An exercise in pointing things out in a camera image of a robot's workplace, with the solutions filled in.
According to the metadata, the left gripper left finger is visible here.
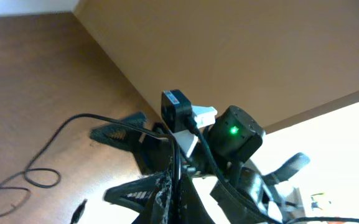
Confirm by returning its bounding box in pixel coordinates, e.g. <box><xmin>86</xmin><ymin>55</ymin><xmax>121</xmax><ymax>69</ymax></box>
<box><xmin>133</xmin><ymin>172</ymin><xmax>173</xmax><ymax>224</ymax></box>

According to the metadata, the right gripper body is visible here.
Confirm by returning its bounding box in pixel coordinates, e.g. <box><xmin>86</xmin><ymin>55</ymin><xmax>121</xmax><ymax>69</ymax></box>
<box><xmin>134</xmin><ymin>136</ymin><xmax>210</xmax><ymax>178</ymax></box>

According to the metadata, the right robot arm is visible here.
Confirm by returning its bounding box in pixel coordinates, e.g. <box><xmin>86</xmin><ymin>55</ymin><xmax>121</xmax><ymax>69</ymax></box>
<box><xmin>90</xmin><ymin>106</ymin><xmax>310</xmax><ymax>223</ymax></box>

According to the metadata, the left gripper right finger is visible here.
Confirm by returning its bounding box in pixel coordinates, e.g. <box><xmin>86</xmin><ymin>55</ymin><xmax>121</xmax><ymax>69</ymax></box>
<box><xmin>179</xmin><ymin>174</ymin><xmax>215</xmax><ymax>224</ymax></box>

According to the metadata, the thin black cable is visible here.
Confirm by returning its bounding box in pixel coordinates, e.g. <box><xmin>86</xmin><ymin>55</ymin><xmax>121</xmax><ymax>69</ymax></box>
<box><xmin>0</xmin><ymin>113</ymin><xmax>182</xmax><ymax>218</ymax></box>

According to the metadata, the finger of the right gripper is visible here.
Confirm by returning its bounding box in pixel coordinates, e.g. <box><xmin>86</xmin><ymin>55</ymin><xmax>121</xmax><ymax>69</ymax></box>
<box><xmin>89</xmin><ymin>112</ymin><xmax>147</xmax><ymax>152</ymax></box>
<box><xmin>103</xmin><ymin>172</ymin><xmax>162</xmax><ymax>213</ymax></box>

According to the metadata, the thick black USB cable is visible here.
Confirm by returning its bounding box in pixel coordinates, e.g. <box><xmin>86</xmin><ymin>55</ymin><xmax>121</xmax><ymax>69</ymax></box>
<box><xmin>70</xmin><ymin>198</ymin><xmax>88</xmax><ymax>224</ymax></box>

